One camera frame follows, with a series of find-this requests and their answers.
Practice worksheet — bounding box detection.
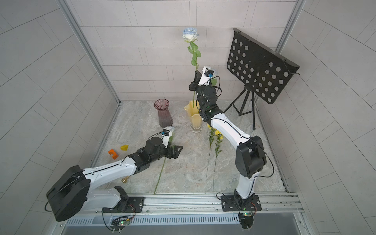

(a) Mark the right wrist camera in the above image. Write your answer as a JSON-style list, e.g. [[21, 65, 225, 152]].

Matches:
[[199, 66, 214, 86]]

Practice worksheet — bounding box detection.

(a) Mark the aluminium mounting rail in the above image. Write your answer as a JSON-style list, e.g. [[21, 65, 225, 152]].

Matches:
[[57, 192, 305, 218]]

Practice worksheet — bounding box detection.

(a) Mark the orange toy block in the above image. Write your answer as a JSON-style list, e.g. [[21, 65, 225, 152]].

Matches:
[[108, 149, 118, 160]]

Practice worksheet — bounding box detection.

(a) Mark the small brass bell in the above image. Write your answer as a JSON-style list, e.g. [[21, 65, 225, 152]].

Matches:
[[121, 176, 130, 184]]

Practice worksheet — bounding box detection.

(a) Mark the black perforated music stand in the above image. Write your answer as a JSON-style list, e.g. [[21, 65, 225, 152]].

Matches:
[[225, 28, 300, 117]]

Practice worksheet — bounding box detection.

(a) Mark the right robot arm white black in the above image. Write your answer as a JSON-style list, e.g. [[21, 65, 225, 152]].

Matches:
[[189, 67, 271, 214]]

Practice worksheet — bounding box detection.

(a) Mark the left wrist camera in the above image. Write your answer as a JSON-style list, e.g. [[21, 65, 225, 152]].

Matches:
[[161, 129, 172, 148]]

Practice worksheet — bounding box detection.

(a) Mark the circuit board with cables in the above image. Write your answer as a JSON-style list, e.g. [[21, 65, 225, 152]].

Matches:
[[238, 211, 255, 230], [101, 199, 136, 233]]

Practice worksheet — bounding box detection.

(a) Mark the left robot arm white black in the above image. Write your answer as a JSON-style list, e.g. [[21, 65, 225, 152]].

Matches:
[[46, 136, 183, 222]]

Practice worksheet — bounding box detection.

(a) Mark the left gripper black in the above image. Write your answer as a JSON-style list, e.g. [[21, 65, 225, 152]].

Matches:
[[149, 141, 185, 163]]

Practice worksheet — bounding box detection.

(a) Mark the purple ribbed glass vase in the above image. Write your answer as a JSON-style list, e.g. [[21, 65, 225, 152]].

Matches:
[[154, 99, 173, 128]]

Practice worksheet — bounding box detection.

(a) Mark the yellow wavy glass vase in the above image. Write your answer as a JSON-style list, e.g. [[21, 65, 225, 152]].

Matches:
[[184, 100, 203, 133]]

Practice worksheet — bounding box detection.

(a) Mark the yellow carnation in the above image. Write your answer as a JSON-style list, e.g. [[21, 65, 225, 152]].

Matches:
[[206, 124, 216, 176], [213, 128, 224, 189]]

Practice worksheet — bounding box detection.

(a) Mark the white rose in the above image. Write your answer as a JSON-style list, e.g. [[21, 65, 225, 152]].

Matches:
[[153, 126, 174, 195], [182, 27, 202, 109]]

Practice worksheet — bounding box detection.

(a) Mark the yellow toy block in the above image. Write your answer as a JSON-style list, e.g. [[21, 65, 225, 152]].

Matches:
[[120, 145, 129, 151]]

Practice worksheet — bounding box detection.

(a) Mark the right circuit board with cables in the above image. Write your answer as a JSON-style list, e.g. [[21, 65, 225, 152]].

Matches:
[[238, 211, 255, 230]]

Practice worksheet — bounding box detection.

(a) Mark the left circuit board with cables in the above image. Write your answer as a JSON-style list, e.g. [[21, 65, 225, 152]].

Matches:
[[101, 199, 136, 233]]

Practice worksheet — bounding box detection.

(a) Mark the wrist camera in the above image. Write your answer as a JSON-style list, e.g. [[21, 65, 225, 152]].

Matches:
[[161, 129, 172, 148], [199, 66, 214, 86]]

